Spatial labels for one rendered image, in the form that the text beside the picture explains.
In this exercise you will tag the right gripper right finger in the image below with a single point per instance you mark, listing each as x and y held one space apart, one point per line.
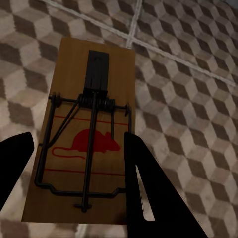
173 219

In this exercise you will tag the mousetrap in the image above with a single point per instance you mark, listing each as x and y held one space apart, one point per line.
79 170

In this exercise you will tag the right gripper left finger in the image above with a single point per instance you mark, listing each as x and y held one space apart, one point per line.
15 152

